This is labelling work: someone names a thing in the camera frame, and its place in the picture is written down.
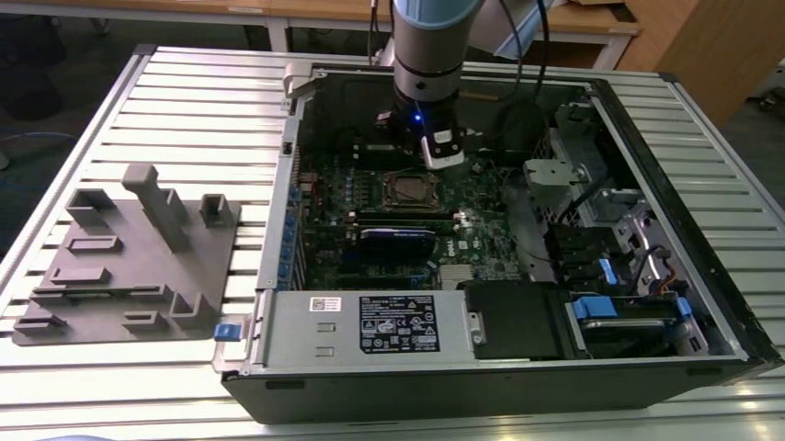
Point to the green motherboard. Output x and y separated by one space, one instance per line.
485 257

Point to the silver metal bracket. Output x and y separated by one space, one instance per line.
549 177

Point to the black PC case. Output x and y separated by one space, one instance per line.
429 395

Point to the CPU socket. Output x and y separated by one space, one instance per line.
412 210

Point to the white cart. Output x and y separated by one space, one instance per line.
775 85

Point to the blue case latch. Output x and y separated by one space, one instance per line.
229 333

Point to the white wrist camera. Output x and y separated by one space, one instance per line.
442 151

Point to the hard disk in blue carrier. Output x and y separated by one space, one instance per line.
593 307

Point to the grey case corner bracket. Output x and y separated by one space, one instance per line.
297 75

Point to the silver power supply unit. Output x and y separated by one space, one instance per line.
294 340

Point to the CPU with silver top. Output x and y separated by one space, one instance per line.
412 189

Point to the black office chair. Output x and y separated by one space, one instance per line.
31 69

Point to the black disk bay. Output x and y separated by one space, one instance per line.
571 248

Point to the black plastic shroud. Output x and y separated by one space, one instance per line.
516 321

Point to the wooden cabinet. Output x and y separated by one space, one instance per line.
724 46

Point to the wooden desk white frame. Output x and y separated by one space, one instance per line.
589 20

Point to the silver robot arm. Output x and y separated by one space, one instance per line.
426 55

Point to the silver chipset heatsink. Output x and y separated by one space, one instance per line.
457 272

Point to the blue disk carrier tab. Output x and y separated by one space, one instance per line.
608 271

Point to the perforated silver drive cage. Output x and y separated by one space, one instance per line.
561 147

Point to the grey parts rack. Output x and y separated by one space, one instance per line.
154 275

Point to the black graphics card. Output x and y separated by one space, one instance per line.
396 245

